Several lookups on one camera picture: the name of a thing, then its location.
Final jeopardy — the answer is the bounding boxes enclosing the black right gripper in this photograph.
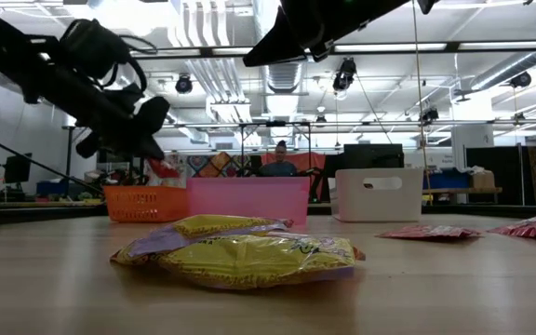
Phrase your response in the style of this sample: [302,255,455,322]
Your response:
[243,0,418,66]

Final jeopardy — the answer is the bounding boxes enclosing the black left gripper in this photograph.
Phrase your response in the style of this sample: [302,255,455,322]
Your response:
[62,86,171,162]

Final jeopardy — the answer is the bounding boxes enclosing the yellow sour candy bag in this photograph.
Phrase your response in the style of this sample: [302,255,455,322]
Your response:
[109,213,295,266]
[155,232,367,290]

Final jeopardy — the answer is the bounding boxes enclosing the hanging floral cloth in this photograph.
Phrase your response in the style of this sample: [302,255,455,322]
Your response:
[144,155,189,188]

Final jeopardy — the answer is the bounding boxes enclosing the black round ceiling fixture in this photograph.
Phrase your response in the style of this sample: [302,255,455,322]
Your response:
[174,74,194,96]
[509,70,533,89]
[331,57,358,93]
[420,106,440,125]

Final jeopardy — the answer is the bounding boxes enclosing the orange plastic basket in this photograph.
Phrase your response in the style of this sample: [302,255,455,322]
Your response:
[102,184,190,223]

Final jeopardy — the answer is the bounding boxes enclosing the white light strip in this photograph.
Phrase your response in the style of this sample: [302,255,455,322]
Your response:
[211,46,253,56]
[458,40,536,50]
[335,42,449,52]

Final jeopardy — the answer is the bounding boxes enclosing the colourful patchwork quilt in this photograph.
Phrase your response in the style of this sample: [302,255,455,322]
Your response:
[186,151,253,179]

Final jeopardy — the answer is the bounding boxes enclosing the blue crate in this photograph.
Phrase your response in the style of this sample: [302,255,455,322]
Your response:
[35,180,70,196]

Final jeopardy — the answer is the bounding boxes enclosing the hanging orange cloth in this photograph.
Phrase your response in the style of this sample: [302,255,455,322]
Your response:
[261,152,328,187]

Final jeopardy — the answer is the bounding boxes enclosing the person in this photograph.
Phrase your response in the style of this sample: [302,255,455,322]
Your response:
[258,139,300,178]

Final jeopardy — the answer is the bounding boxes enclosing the pink plastic bin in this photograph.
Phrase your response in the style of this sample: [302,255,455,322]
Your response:
[186,176,311,227]

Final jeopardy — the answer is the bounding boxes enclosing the small black monitor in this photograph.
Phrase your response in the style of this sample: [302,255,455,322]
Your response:
[2,152,34,184]

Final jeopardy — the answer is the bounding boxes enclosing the black computer monitor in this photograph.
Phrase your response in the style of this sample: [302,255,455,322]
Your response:
[342,142,405,170]

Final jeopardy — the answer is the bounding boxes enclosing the white plastic bin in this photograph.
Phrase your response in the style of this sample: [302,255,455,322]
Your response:
[328,167,425,223]

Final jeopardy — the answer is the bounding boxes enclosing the blue storage bin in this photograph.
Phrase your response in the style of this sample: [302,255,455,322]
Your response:
[423,170,473,190]

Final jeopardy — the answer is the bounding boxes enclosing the wooden shelf board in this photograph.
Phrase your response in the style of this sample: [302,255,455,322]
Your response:
[422,186,504,195]

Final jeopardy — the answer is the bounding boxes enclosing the cardboard box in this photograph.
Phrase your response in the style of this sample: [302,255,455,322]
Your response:
[470,169,497,190]

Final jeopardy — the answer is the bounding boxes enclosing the black partition panel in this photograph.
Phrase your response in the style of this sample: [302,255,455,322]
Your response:
[464,146,526,206]

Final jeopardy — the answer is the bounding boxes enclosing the silver ventilation duct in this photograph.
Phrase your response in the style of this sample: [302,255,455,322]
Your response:
[261,59,307,117]

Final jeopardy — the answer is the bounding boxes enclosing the black background stand frame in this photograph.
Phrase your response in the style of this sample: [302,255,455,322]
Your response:
[61,118,536,187]

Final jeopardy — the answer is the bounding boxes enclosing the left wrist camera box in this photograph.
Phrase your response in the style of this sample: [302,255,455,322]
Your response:
[60,18,134,81]

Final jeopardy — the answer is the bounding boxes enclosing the hanging beige cord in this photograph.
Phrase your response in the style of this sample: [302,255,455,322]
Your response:
[410,0,433,206]

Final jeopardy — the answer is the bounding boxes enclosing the silver spiral duct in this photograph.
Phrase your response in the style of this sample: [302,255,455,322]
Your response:
[470,48,536,92]

